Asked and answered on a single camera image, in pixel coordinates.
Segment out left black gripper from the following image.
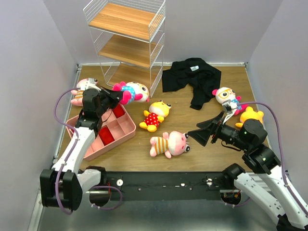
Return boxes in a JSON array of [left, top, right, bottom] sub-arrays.
[[97, 86, 126, 116]]

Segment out white panda plush blue dress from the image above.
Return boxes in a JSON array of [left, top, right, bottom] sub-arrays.
[[112, 81, 150, 105]]

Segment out white panda plush yellow glasses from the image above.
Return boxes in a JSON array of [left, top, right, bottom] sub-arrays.
[[212, 87, 248, 116]]

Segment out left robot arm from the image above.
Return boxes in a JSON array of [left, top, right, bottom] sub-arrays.
[[39, 87, 123, 215]]

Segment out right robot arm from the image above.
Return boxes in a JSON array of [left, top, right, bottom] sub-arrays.
[[188, 112, 308, 231]]

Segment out red item in tray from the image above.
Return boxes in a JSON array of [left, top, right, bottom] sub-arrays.
[[99, 127, 115, 145], [113, 104, 125, 118]]

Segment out pink divided storage tray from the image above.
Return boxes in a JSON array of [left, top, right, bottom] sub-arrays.
[[65, 103, 137, 161]]

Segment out pink frog plush striped shirt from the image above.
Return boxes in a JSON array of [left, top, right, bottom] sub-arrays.
[[150, 131, 191, 159]]

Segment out pink striped plush left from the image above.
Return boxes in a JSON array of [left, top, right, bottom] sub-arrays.
[[71, 79, 84, 107]]

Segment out yellow plush red dotted dress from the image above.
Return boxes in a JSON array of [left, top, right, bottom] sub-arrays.
[[139, 100, 171, 132]]

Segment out orange plush red dotted dress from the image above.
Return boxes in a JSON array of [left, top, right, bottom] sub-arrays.
[[235, 106, 264, 128]]

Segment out black crumpled cloth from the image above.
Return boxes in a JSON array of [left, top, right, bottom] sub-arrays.
[[162, 58, 221, 110]]

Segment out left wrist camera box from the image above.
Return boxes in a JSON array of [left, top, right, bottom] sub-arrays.
[[80, 78, 101, 91]]

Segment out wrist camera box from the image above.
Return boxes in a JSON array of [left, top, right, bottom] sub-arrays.
[[80, 78, 101, 91], [222, 100, 238, 124]]

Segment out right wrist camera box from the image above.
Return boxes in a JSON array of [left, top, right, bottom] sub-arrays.
[[222, 100, 238, 124]]

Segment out white wire shelf rack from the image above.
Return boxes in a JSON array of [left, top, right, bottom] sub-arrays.
[[83, 0, 166, 95]]

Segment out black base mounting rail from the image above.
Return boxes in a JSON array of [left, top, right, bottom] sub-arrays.
[[99, 171, 240, 201]]

